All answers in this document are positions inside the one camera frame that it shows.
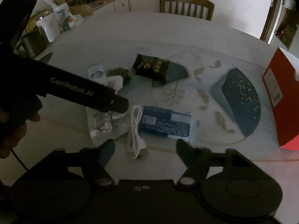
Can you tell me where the dark metal mug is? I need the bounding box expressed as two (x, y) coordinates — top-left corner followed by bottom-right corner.
(15, 31), (48, 57)

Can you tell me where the black cable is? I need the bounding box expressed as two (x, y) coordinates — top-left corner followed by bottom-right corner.
(9, 148), (27, 171)

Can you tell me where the small wet wipes pack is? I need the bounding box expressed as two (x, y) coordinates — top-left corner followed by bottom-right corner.
(59, 14), (83, 32)

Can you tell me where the white hanging bag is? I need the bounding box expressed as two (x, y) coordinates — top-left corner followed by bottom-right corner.
(283, 0), (297, 10)

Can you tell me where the yellow container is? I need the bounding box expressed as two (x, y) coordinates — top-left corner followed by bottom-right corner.
(26, 9), (50, 32)

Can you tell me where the white charging cable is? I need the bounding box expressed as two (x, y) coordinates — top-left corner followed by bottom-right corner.
(127, 105), (149, 160)

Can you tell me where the blue and white packet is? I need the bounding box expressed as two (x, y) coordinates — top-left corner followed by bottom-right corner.
(137, 105), (200, 143)

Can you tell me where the person's left hand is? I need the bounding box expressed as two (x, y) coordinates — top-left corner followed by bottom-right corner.
(0, 112), (41, 159)

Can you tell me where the white printed bag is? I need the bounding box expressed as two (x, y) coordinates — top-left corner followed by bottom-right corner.
(55, 3), (70, 32)

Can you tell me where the black and gold foil packet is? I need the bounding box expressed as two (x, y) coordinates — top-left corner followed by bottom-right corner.
(132, 53), (171, 83)

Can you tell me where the white table desktop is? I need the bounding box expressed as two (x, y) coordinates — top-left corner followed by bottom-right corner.
(0, 12), (299, 224)

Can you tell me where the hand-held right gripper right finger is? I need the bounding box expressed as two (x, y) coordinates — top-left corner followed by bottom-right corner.
(176, 139), (255, 190)

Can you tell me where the red cardboard box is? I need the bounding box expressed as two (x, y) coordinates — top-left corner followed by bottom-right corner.
(262, 47), (299, 152)

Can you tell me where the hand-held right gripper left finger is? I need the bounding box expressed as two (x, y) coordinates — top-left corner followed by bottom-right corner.
(42, 139), (116, 190)

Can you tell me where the green tea packet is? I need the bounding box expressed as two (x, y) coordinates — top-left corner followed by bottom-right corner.
(106, 67), (131, 85)

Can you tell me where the white plastic tube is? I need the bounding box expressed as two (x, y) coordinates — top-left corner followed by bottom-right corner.
(37, 0), (58, 8)

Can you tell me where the white sideboard cabinet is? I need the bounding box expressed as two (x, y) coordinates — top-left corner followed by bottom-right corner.
(91, 0), (131, 13)

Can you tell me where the small white picture packet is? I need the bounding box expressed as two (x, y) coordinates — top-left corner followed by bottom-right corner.
(87, 63), (123, 91)

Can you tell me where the tan cardboard box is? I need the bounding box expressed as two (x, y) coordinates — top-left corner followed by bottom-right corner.
(70, 3), (93, 17)

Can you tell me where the round patterned placemat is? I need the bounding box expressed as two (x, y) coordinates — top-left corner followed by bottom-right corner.
(35, 50), (53, 64)
(152, 52), (261, 145)

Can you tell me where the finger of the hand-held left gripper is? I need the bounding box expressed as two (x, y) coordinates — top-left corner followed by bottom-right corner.
(98, 90), (129, 114)

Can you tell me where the white tumbler cup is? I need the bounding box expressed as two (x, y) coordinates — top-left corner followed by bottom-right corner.
(36, 13), (61, 43)

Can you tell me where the large white picture packet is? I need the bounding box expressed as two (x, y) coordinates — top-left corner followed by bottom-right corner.
(86, 107), (131, 146)

